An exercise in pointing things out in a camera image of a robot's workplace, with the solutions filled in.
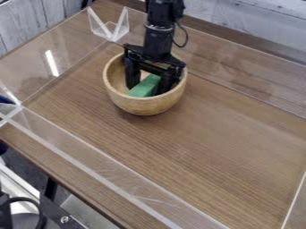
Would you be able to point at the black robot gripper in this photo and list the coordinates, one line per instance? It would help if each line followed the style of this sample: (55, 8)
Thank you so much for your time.
(154, 58)

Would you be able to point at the green rectangular block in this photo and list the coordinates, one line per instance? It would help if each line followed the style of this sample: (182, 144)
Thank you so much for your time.
(146, 88)

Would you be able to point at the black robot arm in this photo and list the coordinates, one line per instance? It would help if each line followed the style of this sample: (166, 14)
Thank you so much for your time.
(163, 13)

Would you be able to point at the light wooden bowl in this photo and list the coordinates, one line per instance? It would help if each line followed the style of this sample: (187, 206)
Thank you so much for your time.
(137, 105)

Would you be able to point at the black table leg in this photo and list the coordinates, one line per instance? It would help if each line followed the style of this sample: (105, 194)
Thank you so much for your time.
(51, 188)

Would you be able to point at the clear acrylic corner bracket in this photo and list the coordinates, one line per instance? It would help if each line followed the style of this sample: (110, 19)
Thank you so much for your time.
(113, 31)

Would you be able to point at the clear acrylic tray wall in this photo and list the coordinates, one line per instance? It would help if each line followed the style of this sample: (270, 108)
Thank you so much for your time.
(216, 164)

